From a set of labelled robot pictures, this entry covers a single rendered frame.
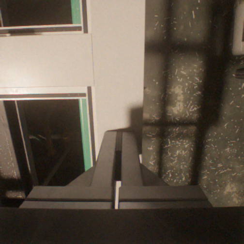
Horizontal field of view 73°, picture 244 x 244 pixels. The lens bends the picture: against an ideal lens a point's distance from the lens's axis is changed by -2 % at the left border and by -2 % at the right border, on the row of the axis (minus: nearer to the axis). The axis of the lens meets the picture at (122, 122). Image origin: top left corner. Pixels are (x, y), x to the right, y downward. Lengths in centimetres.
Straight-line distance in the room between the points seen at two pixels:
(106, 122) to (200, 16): 110
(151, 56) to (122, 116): 96
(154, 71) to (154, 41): 17
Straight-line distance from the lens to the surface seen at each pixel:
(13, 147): 66
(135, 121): 16
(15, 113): 64
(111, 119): 15
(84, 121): 23
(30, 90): 23
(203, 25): 120
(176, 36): 114
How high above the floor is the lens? 108
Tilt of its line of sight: 73 degrees down
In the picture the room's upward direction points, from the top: 179 degrees counter-clockwise
